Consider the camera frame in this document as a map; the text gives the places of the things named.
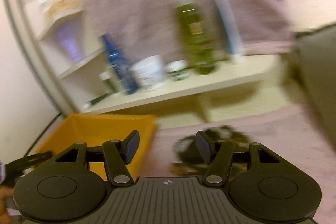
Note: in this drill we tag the green liquid spray bottle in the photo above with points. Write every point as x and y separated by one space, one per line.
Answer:
197 37

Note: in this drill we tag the pink hanging towel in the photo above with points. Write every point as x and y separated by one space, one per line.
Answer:
126 3

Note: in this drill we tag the blue and white tube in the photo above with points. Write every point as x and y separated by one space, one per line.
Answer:
228 29

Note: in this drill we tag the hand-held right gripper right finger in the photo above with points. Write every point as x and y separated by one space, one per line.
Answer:
203 146

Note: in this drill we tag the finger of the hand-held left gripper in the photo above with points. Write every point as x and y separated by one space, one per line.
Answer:
31 159

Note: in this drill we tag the purple tube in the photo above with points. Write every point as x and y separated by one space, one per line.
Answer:
69 45

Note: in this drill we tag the small clear bottle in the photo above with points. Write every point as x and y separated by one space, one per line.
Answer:
43 3

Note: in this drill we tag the person's left hand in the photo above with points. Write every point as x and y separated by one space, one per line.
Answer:
4 193

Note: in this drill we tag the yellow plastic box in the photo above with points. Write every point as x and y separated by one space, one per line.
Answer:
99 129

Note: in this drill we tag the small green label jar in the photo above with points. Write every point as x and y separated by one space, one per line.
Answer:
178 71

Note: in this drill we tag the grey cushion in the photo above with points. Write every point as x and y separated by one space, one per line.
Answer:
315 69

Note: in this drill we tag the blue spray bottle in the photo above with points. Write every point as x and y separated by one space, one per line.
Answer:
118 66

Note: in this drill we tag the tan patterned box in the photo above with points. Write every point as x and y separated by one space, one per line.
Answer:
63 6

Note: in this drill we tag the white cream jar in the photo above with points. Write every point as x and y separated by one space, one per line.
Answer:
148 73

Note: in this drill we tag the small green stick bottle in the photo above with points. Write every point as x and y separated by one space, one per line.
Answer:
106 82

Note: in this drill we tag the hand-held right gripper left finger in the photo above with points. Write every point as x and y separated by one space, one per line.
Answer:
132 145

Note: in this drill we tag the cream shelf unit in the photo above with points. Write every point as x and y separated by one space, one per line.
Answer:
183 90

